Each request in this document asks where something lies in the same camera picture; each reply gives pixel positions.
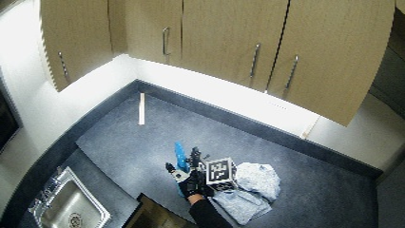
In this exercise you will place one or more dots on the narrow wooden cabinet door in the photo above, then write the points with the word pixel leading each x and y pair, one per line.
pixel 78 38

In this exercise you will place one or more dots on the stainless steel sink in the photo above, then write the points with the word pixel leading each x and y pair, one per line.
pixel 70 207

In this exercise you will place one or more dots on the dark brown framed box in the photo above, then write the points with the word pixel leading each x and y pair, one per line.
pixel 157 215

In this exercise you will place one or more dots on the crumpled grey cloth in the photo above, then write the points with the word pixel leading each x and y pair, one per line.
pixel 258 181

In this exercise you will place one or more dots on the black wall appliance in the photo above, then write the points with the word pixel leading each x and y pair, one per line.
pixel 7 117

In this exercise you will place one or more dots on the folded grey cloth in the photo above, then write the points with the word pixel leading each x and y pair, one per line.
pixel 243 205

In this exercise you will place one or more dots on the dark tall cabinet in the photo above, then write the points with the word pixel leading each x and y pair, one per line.
pixel 391 69

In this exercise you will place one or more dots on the white marker cube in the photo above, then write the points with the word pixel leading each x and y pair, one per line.
pixel 219 173

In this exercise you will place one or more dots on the large wooden cabinet door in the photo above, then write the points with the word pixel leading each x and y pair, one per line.
pixel 338 53

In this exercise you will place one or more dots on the white flat strip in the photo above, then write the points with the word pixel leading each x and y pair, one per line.
pixel 142 109

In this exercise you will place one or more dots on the pale wooden strip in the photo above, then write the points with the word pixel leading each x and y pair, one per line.
pixel 310 127

